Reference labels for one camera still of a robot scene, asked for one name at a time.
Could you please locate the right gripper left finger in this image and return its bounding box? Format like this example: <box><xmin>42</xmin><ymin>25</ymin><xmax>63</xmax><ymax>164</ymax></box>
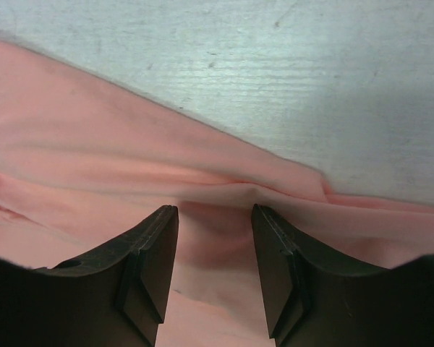
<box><xmin>0</xmin><ymin>205</ymin><xmax>178</xmax><ymax>346</ymax></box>

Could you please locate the pink t shirt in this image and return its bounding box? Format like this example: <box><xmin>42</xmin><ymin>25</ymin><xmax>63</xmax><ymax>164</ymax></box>
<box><xmin>0</xmin><ymin>41</ymin><xmax>434</xmax><ymax>346</ymax></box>

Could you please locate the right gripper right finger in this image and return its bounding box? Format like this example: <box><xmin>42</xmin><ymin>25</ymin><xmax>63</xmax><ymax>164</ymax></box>
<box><xmin>251</xmin><ymin>205</ymin><xmax>434</xmax><ymax>346</ymax></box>

